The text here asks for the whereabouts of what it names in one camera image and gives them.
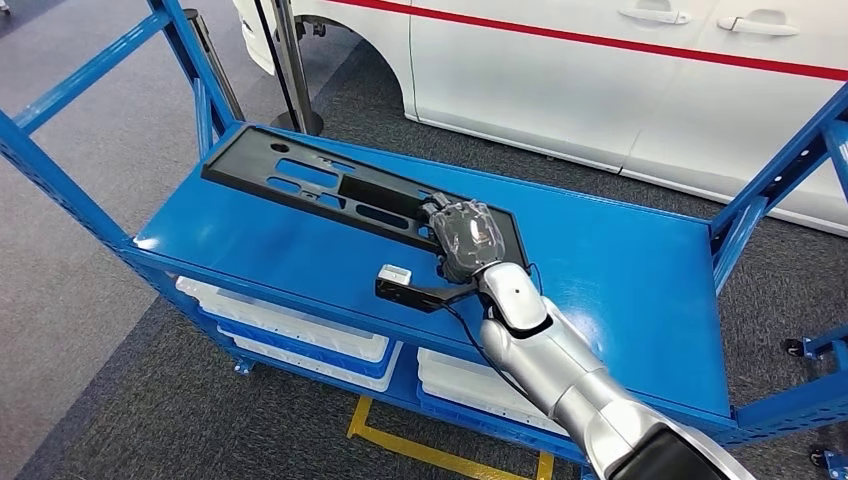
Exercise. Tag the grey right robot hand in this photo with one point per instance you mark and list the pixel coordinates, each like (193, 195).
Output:
(470, 238)

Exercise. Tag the black plastic panel part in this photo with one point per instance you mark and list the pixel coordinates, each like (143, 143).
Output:
(252, 166)

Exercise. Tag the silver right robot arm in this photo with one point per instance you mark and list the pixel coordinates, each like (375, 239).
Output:
(563, 371)

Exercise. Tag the blue steel shelf rack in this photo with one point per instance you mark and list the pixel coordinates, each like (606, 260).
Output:
(629, 298)

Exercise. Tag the white car with red stripe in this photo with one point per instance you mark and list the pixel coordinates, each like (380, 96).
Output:
(563, 86)

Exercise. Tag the black barrier belt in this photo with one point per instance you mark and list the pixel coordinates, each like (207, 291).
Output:
(272, 66)

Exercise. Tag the blue wheeled rack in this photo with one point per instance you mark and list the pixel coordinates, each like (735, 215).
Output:
(828, 351)

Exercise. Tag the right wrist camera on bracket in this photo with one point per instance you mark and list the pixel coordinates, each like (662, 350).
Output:
(411, 291)

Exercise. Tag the silver stanchion post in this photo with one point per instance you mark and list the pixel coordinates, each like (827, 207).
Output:
(295, 73)

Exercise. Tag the dark stanchion post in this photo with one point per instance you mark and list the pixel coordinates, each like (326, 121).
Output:
(215, 66)

